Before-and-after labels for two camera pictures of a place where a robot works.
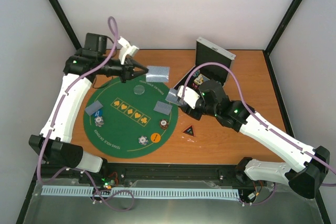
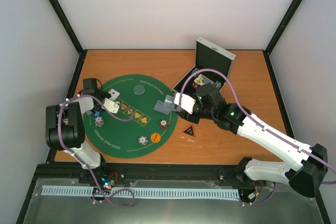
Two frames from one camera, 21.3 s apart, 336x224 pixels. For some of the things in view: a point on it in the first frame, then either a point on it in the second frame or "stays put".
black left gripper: x=127 y=72 to x=103 y=93
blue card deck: x=158 y=74 to x=169 y=98
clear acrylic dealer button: x=138 y=89 stays put
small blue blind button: x=98 y=113 stays put
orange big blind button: x=155 y=137 stays put
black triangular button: x=189 y=130 stays put
